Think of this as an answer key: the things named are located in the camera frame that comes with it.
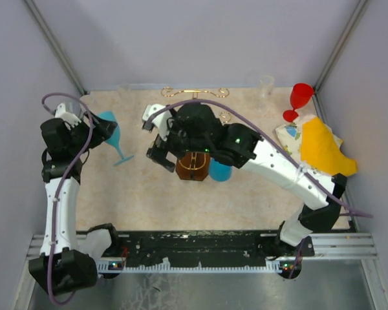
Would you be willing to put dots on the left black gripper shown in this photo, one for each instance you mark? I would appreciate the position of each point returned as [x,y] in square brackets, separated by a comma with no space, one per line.
[103,130]

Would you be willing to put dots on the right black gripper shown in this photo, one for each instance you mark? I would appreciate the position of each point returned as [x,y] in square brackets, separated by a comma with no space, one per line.
[157,153]

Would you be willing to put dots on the blue wine glass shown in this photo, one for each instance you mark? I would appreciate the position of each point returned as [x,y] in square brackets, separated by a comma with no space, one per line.
[219,172]
[114,140]

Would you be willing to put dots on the clear wine glass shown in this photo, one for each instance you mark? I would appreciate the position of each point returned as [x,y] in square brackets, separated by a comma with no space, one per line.
[127,97]
[266,86]

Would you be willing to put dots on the red plastic wine glass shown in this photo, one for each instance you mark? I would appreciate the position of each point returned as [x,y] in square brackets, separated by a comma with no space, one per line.
[299,97]

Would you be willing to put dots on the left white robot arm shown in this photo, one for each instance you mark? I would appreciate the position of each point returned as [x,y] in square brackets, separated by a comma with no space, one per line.
[61,210]

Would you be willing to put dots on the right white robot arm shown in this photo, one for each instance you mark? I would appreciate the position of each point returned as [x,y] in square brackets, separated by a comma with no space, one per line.
[254,151]

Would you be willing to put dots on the patterned yellow cloth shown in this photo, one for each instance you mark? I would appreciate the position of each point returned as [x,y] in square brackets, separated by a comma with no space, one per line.
[307,139]

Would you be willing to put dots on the gold wire glass rack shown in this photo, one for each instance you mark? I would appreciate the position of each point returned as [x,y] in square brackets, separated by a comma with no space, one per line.
[194,166]

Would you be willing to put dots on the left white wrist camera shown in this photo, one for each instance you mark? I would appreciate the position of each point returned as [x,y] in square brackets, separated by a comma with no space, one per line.
[69,112]

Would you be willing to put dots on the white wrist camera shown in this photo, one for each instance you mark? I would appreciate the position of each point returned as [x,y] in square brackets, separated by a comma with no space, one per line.
[159,122]
[69,112]

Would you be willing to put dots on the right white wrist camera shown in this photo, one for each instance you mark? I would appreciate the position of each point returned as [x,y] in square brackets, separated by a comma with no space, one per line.
[159,122]

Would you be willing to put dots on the left aluminium corner post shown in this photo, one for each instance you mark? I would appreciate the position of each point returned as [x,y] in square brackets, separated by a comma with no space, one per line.
[54,45]

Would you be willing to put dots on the aluminium corner post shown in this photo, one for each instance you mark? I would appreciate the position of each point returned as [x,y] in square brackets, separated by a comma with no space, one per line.
[344,38]
[54,45]

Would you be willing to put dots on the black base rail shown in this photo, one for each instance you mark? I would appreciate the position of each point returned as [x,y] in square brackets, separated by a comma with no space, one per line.
[248,251]

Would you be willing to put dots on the right aluminium corner post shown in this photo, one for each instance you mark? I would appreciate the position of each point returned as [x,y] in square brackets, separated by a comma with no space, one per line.
[344,38]

